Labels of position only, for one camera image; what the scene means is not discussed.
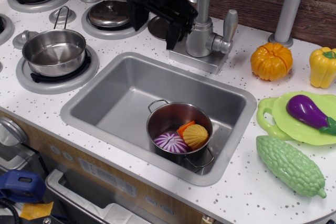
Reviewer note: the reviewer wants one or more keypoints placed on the grey vertical pole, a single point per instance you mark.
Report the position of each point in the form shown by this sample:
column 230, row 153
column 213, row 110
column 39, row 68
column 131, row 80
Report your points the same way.
column 285, row 24

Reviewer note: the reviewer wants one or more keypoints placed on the silver round oven knob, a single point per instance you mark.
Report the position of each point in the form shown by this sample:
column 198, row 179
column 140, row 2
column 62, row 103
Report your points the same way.
column 11, row 133

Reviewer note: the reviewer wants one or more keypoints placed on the orange toy carrot piece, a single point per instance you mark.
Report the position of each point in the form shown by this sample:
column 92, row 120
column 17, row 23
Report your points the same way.
column 182, row 128

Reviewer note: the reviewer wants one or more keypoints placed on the yellow tape piece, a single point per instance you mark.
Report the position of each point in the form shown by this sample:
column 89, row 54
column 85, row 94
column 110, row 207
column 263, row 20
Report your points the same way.
column 32, row 211

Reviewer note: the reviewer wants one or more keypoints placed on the purple toy onion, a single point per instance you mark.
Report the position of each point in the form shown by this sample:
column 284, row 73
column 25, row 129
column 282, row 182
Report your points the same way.
column 171, row 142

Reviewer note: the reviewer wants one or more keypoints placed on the grey oven door handle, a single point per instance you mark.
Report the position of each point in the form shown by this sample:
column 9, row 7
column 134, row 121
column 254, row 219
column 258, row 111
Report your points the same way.
column 111, row 213

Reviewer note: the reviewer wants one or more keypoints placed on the grey stove knob left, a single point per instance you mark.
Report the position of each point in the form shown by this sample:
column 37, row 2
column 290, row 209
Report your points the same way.
column 22, row 38

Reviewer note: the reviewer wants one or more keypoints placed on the far left stove burner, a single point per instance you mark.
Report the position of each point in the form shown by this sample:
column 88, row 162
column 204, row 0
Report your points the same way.
column 7, row 29

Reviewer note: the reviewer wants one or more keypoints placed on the steel pot with two handles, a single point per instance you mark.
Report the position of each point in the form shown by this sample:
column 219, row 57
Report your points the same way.
column 168, row 117

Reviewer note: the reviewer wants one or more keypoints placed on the orange toy pumpkin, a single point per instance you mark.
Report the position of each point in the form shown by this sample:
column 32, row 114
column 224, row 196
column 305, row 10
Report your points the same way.
column 271, row 61

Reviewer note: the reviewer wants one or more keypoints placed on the steel lid on counter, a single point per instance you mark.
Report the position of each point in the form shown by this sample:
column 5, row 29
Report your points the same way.
column 158, row 27

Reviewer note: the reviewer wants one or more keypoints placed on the steel saucepan on burner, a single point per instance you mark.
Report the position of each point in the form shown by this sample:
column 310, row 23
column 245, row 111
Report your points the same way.
column 55, row 52

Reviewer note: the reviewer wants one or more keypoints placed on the steel lid on burner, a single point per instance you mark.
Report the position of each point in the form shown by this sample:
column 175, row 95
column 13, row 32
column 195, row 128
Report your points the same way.
column 108, row 14

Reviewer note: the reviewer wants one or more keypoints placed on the green toy bitter gourd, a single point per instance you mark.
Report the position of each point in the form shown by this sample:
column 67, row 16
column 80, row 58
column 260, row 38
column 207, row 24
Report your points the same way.
column 291, row 166

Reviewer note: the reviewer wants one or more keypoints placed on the light green plastic plate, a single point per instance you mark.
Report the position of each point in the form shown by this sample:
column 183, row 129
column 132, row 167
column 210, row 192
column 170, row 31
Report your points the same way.
column 273, row 117

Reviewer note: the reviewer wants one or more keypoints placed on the purple toy eggplant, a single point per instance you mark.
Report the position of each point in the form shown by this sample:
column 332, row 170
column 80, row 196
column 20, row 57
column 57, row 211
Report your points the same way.
column 303, row 109

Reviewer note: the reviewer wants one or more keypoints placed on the yellow toy bell pepper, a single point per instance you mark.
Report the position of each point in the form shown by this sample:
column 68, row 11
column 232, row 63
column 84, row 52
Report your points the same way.
column 322, row 67

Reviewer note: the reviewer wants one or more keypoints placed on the yellow toy corn piece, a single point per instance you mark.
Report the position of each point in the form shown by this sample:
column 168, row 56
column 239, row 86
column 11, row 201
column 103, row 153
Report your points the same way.
column 195, row 136

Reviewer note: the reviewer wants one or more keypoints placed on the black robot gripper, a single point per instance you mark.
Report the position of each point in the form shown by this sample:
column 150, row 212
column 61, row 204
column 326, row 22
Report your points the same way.
column 180, row 14

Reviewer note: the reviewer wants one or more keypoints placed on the silver toy faucet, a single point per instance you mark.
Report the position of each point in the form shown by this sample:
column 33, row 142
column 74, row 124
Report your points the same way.
column 202, row 48

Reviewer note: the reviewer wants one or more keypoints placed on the grey stove knob middle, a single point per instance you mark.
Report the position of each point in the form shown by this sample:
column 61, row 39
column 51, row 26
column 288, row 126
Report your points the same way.
column 62, row 15

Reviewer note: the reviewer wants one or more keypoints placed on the grey sink basin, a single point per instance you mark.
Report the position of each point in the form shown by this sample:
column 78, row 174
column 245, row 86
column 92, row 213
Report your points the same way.
column 115, row 105

